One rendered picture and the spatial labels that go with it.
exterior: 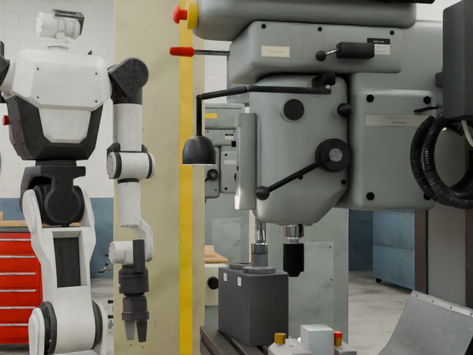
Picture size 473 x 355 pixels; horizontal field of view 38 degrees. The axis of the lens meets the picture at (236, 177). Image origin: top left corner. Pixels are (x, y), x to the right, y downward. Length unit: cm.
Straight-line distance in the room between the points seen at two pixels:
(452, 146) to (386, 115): 23
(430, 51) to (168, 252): 196
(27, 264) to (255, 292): 427
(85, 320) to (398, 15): 111
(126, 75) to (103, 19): 868
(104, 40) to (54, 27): 865
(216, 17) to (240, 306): 83
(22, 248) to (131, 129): 397
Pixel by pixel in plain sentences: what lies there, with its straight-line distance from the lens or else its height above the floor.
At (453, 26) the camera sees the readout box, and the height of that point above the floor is 168.
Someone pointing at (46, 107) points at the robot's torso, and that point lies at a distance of 195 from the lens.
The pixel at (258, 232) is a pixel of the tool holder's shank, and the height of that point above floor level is 126.
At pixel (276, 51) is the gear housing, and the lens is 142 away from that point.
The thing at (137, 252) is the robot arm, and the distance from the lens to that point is 202.
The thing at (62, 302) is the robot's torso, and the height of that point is 108.
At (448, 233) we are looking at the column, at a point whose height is 128.
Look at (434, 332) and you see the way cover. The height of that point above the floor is 105.
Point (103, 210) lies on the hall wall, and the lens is 1046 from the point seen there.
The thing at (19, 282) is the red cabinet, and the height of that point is 59.
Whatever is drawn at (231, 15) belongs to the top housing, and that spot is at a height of 173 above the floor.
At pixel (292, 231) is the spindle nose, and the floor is 129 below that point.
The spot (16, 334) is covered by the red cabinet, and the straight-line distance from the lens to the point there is 609.
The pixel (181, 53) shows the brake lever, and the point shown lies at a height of 169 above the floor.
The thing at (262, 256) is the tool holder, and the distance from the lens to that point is 189.
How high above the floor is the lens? 139
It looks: 1 degrees up
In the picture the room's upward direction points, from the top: straight up
